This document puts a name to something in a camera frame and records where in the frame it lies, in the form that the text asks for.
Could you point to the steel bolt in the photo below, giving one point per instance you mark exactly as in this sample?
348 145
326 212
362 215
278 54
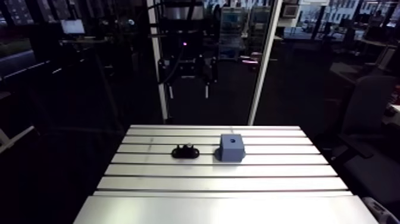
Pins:
189 145

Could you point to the pale holed strip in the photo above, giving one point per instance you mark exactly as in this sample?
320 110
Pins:
379 211

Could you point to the white post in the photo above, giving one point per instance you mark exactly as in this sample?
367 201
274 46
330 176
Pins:
157 62
264 68

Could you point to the black oval holder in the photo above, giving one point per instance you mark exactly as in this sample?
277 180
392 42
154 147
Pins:
185 153

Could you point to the grey office chair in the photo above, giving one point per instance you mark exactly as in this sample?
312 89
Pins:
365 119

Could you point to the computer screen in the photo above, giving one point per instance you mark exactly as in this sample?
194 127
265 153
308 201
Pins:
72 26

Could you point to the dark blue-grey block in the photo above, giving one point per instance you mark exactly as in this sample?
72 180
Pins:
231 150

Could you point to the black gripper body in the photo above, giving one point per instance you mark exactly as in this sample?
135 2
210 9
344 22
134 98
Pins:
187 53

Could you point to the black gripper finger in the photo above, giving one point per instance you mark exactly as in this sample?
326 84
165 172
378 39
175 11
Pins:
170 90
207 89

